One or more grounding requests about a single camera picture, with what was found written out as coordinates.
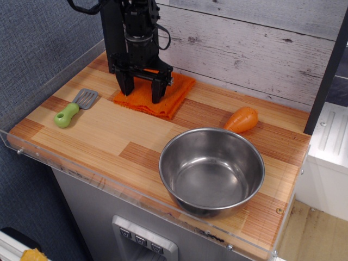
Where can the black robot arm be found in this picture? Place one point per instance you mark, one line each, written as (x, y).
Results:
(140, 19)

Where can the black vertical post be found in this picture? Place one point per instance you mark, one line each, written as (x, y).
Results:
(332, 66)
(113, 31)

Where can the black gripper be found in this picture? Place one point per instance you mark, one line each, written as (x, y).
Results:
(140, 59)

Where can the grey toy fridge cabinet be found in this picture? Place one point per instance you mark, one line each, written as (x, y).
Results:
(94, 202)

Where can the white side cabinet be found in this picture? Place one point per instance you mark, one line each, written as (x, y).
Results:
(322, 182)

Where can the black right vertical post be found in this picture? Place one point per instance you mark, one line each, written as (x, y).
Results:
(332, 66)

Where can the black left vertical post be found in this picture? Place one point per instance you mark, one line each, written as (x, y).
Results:
(113, 31)

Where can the green handled grey spatula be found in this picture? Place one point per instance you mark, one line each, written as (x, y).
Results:
(83, 100)

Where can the clear acrylic table guard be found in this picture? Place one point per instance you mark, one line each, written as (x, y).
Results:
(123, 145)

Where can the orange toy carrot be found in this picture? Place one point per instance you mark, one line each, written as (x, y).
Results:
(242, 120)

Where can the yellow object bottom left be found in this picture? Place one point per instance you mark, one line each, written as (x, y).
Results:
(33, 255)

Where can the silver metal bowl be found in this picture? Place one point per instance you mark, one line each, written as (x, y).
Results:
(211, 172)

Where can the silver dispenser button panel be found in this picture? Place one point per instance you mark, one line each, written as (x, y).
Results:
(138, 243)

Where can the orange cloth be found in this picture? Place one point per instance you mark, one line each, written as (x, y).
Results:
(140, 98)

